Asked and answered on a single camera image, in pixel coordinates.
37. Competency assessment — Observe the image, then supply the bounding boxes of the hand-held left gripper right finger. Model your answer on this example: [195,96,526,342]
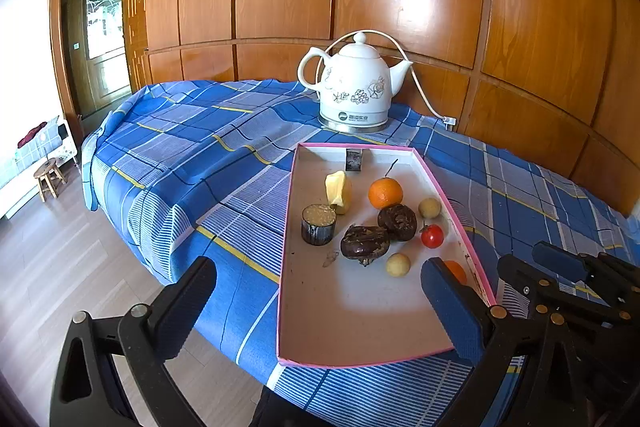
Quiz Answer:
[421,257,588,427]

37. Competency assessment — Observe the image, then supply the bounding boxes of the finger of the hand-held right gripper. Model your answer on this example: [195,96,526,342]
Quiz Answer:
[531,241,640,295]
[497,254,640,325]

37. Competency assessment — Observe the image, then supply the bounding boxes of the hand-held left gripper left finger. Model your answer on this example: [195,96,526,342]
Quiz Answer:
[47,257,217,427]

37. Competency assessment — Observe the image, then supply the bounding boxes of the orange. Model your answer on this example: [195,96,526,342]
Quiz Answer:
[368,177,404,210]
[442,260,468,286]

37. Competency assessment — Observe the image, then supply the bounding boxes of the red cherry tomato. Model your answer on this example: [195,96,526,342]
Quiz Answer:
[420,224,444,249]

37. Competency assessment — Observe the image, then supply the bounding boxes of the dark water chestnut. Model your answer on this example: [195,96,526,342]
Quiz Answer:
[340,224,391,267]
[377,204,418,242]

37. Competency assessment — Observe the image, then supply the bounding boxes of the pink-rimmed white box tray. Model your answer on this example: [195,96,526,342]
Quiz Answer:
[276,143,497,368]

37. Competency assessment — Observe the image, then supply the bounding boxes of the yellow apple piece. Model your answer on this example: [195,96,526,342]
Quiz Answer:
[325,171,352,215]

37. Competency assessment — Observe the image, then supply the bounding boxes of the blue plaid cloth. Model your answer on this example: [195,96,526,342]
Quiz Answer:
[82,79,640,427]

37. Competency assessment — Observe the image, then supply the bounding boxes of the small wooden stool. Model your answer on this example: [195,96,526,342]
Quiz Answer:
[34,159,67,202]

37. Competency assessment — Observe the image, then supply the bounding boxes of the silver kettle base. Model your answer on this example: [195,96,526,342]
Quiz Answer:
[317,113,392,134]

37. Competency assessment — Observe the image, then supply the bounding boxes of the dark red cloth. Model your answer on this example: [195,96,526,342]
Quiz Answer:
[17,122,49,148]

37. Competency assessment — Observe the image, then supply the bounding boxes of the white ceramic electric kettle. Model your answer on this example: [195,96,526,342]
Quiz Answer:
[298,33,414,128]

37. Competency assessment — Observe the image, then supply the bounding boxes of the wooden glass-panel door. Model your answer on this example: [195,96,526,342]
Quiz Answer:
[50,0,137,120]

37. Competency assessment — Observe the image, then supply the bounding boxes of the white power cable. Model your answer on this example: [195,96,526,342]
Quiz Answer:
[327,32,457,126]

